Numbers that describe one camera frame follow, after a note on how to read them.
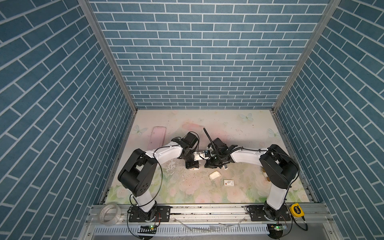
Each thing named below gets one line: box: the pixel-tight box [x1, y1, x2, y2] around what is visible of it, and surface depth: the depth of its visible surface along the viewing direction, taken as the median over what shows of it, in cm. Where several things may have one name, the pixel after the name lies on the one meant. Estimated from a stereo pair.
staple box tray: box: [209, 170, 222, 180], surface depth 88 cm
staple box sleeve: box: [223, 179, 235, 186], surface depth 84 cm
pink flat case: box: [148, 126, 166, 151], surface depth 105 cm
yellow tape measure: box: [289, 203, 305, 217], surface depth 75 cm
